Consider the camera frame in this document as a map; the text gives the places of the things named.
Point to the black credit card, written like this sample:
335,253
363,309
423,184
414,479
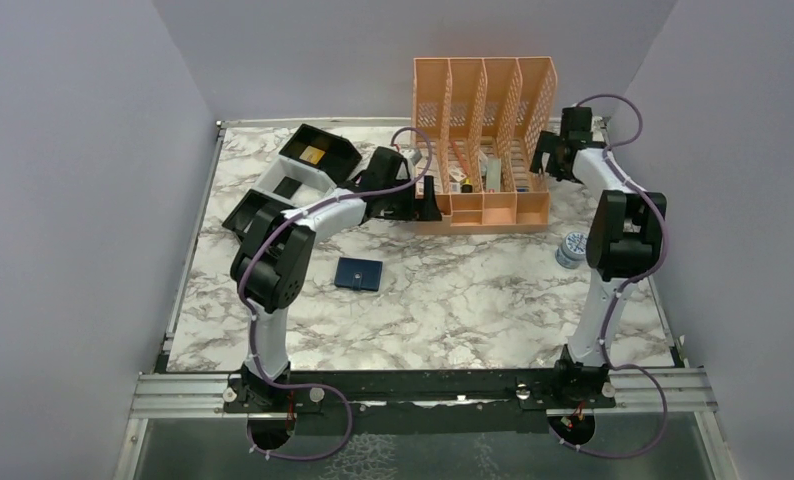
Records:
287,187

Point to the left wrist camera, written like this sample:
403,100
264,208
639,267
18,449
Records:
413,156

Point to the navy blue card holder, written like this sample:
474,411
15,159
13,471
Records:
358,274

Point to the grey box in organizer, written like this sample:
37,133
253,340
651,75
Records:
493,177

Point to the small white blue jar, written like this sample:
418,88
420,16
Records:
571,252

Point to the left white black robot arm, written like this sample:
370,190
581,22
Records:
274,255

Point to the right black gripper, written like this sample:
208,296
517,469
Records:
550,158

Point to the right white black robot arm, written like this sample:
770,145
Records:
624,244

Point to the black white three-compartment tray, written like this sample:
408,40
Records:
310,166

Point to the gold credit card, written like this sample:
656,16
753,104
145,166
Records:
312,155

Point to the orange plastic file organizer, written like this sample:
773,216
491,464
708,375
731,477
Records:
473,108

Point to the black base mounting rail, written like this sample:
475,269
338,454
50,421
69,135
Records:
533,388

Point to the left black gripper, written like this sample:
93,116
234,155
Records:
421,201

